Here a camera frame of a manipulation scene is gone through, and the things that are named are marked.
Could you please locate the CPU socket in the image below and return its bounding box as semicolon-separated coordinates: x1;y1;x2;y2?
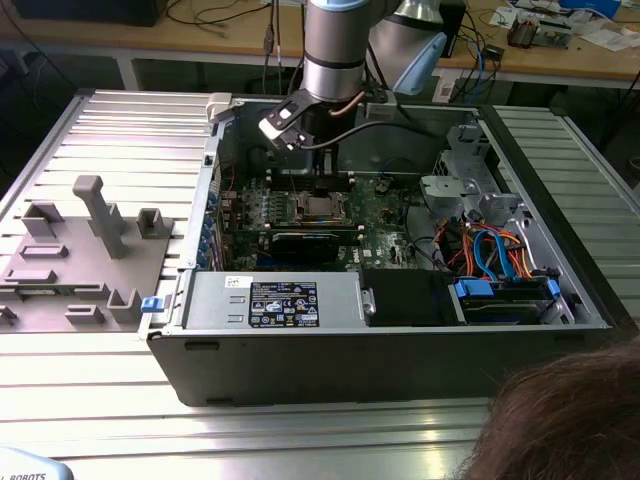
293;191;349;225

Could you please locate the black graphics card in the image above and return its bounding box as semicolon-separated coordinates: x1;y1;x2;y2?
268;228;342;264

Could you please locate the green motherboard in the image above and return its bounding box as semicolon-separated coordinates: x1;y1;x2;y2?
219;172;444;274

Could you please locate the white label tag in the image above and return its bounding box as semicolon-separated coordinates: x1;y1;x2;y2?
430;74;455;105

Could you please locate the silver metal disk bay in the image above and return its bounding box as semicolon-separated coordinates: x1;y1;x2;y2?
418;123;531;236

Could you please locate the wooden desk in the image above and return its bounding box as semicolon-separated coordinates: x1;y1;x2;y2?
0;0;640;92

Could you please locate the grey power supply unit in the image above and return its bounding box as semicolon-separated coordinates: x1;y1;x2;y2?
180;270;367;331

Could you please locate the copper coil heatsink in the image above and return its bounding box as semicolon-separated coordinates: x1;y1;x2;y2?
507;13;540;50

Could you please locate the open black PC case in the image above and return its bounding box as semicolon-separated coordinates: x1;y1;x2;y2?
137;92;640;409

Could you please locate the hard disk in blue carrier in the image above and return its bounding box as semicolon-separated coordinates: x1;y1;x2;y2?
448;277;560;327

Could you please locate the grey electronic device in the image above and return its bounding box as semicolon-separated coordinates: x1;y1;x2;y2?
537;17;574;50

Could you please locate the black monitor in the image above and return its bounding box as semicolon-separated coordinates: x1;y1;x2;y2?
12;0;161;27

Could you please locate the grey parts rack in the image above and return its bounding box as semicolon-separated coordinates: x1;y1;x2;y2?
0;174;176;335

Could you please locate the blue box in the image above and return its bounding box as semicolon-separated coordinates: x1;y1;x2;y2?
558;0;624;16

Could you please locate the white paper sheet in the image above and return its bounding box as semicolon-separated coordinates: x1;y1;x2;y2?
574;27;639;52

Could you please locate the person's brown haired head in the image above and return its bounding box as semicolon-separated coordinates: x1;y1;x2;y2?
467;339;640;480

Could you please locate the black camera cable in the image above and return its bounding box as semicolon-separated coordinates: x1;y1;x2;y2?
298;121;444;152

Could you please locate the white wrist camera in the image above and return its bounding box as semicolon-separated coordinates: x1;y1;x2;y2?
257;94;310;151

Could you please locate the blue data cable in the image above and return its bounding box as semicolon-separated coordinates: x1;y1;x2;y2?
471;227;496;281
491;228;517;282

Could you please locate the orange wire bundle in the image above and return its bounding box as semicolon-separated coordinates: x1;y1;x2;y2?
447;223;539;280

